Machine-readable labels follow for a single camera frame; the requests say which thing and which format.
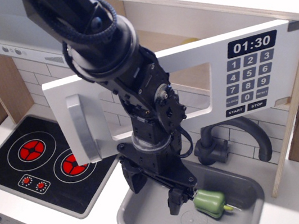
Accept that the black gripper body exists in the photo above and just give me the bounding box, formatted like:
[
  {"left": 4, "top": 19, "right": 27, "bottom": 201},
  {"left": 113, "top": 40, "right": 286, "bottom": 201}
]
[{"left": 117, "top": 143, "right": 197, "bottom": 200}]

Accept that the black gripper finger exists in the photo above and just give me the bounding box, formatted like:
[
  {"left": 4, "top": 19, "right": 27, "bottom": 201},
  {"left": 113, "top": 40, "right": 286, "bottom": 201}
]
[
  {"left": 167, "top": 188, "right": 187, "bottom": 216},
  {"left": 121, "top": 161, "right": 147, "bottom": 194}
]

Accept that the white toy microwave door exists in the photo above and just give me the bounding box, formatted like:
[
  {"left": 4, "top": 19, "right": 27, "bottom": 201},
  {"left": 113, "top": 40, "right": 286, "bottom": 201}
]
[{"left": 43, "top": 20, "right": 299, "bottom": 164}]

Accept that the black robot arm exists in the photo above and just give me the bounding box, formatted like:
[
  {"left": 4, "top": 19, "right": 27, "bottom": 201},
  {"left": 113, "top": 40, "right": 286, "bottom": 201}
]
[{"left": 25, "top": 0, "right": 197, "bottom": 216}]

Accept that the yellow toy food in microwave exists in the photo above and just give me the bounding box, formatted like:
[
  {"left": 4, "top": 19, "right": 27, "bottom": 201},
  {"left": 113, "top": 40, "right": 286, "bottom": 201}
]
[{"left": 181, "top": 37, "right": 200, "bottom": 45}]

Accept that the green toy bell pepper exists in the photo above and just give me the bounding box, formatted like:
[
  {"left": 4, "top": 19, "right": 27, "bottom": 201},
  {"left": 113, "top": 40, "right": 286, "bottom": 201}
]
[{"left": 193, "top": 189, "right": 234, "bottom": 219}]

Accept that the grey toy sink basin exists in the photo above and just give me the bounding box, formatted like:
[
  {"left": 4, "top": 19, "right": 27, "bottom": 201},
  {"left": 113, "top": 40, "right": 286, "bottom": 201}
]
[{"left": 117, "top": 161, "right": 265, "bottom": 224}]

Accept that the dark grey toy faucet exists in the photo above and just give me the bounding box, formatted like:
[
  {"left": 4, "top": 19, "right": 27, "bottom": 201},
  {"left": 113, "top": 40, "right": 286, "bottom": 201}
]
[{"left": 194, "top": 117, "right": 273, "bottom": 165}]

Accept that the black toy stovetop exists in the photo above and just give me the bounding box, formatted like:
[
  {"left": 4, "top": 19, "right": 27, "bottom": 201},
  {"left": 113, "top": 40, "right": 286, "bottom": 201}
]
[{"left": 0, "top": 116, "right": 115, "bottom": 219}]

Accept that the grey range hood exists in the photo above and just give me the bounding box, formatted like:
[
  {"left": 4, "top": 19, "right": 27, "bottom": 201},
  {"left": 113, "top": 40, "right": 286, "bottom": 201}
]
[{"left": 0, "top": 0, "right": 68, "bottom": 68}]

